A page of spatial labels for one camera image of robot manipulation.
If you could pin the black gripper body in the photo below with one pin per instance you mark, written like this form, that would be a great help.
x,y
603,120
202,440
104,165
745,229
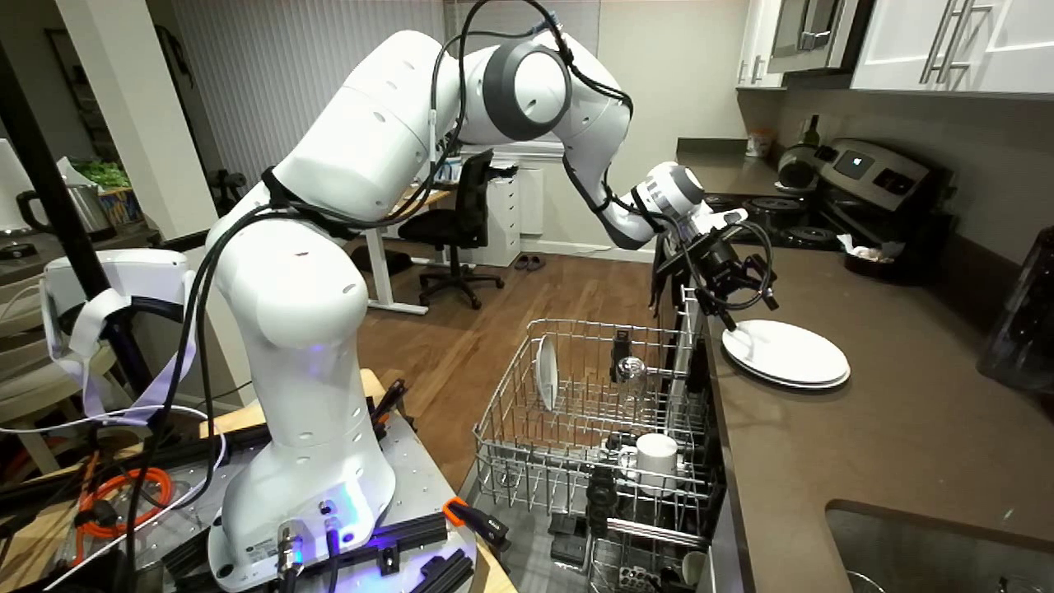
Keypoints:
x,y
726,258

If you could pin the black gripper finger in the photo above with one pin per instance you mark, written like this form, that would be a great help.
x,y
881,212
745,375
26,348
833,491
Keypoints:
x,y
757,290
726,309

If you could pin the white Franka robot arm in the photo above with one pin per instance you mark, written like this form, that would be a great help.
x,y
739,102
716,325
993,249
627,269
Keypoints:
x,y
296,362

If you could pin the black and steel stove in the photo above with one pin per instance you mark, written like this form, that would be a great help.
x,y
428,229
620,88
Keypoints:
x,y
810,224

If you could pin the clear drinking glass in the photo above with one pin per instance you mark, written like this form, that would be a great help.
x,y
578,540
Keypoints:
x,y
629,370

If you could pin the white mug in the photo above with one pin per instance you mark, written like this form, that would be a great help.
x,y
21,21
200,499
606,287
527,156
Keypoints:
x,y
657,454

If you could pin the white upper cabinet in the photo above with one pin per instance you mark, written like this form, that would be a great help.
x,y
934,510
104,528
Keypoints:
x,y
988,45
757,45

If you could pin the white drawer cabinet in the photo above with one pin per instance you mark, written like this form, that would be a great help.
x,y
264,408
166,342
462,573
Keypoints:
x,y
508,218

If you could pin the dark cutlery basket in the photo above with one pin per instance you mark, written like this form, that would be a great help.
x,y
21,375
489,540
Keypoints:
x,y
596,499

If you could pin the steel microwave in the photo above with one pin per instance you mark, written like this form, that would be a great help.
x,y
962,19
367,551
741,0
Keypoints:
x,y
810,33

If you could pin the black office chair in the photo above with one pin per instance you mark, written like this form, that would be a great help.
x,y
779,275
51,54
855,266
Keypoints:
x,y
449,224

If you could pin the steel kitchen sink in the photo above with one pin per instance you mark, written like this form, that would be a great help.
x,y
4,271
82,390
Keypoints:
x,y
934,555

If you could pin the orange and black clamp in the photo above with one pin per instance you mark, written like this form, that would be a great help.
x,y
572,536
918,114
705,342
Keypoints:
x,y
481,521

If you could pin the metal robot table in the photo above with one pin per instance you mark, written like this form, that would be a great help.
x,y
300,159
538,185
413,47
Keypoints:
x,y
421,471

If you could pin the wooden top desk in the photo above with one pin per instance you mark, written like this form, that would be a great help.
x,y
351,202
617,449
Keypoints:
x,y
381,269

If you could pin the green leafy item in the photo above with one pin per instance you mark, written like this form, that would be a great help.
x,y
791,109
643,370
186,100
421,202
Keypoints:
x,y
100,177

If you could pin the black stand pole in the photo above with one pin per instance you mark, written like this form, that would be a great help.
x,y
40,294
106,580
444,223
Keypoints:
x,y
55,208

